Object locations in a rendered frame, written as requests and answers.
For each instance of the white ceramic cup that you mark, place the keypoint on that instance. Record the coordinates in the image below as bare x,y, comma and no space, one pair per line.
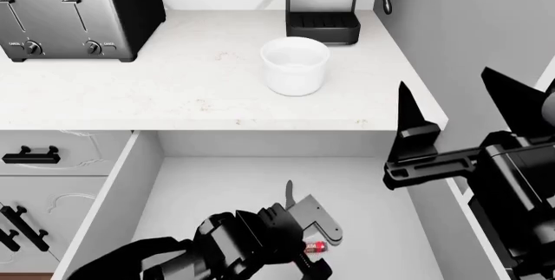
295,72

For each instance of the open white drawer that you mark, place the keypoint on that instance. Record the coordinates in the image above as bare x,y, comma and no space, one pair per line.
208,189

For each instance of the stainless steel four-slot toaster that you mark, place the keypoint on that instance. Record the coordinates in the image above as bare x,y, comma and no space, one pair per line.
65,16

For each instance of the white closed drawer front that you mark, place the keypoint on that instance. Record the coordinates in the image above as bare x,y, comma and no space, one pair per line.
86,150

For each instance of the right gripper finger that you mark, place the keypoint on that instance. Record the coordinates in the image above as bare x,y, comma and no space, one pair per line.
414,137
516,104

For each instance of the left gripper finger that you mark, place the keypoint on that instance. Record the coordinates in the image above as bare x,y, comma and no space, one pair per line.
315,270
316,218

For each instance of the white cabinet door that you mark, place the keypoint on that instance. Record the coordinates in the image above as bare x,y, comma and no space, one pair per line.
52,208

